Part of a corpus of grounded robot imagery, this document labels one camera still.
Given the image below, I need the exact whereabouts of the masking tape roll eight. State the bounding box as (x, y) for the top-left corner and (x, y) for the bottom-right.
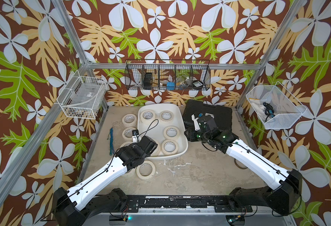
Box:
(136, 161), (156, 180)

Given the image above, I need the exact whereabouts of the black wire wall basket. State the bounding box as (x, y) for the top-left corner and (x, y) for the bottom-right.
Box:
(123, 59), (211, 91)

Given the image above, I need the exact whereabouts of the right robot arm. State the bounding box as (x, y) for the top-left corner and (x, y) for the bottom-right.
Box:
(184, 113), (303, 216)

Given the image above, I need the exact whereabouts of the masking tape roll two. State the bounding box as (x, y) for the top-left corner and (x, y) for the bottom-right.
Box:
(122, 114), (137, 128)

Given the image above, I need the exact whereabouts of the masking tape roll seven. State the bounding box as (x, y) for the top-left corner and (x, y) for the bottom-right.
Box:
(163, 126), (180, 140)

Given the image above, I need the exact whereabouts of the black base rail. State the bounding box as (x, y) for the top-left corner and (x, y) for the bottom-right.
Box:
(115, 195), (253, 214)

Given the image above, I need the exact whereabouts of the masking tape roll five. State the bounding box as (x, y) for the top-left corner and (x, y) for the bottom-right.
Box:
(159, 111), (174, 124)

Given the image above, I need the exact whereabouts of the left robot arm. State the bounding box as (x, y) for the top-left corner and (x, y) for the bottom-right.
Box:
(52, 136), (158, 226)

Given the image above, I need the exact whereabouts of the masking tape roll three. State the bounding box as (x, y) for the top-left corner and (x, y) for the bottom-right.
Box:
(120, 141), (133, 148)

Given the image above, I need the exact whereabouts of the blue item in basket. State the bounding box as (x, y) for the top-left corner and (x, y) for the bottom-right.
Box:
(166, 82), (175, 90)

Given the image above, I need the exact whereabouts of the white wire basket left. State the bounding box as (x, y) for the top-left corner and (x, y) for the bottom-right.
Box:
(59, 71), (107, 120)

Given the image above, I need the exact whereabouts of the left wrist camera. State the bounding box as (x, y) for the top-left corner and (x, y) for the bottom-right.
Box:
(132, 129), (139, 143)

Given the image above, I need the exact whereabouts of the white plastic storage box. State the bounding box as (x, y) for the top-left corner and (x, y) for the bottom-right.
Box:
(137, 103), (189, 161)

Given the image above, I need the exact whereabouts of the masking tape roll six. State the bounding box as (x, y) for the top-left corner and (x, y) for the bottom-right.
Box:
(161, 139), (179, 156)

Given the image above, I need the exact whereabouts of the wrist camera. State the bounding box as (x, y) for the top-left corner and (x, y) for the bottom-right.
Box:
(192, 113), (217, 131)
(132, 129), (139, 143)

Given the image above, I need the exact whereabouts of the black box in basket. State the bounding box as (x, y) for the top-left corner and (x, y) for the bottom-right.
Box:
(143, 73), (153, 89)

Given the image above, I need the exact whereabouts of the masking tape roll four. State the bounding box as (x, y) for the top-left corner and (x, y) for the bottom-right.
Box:
(140, 110), (157, 125)

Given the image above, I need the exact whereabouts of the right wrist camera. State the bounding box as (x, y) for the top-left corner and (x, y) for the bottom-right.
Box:
(192, 113), (217, 131)

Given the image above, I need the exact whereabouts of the black plastic tool case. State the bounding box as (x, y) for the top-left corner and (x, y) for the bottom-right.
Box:
(182, 100), (232, 131)

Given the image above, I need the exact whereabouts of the masking tape roll one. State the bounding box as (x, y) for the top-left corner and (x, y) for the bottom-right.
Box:
(122, 127), (136, 141)

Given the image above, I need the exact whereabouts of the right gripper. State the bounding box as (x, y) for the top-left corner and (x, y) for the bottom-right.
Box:
(182, 127), (212, 145)

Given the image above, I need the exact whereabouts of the black cable in basket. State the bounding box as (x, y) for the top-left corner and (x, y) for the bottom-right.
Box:
(262, 102), (276, 119)

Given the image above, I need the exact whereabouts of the white mesh basket right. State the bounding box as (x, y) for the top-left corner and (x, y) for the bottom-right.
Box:
(246, 82), (307, 130)

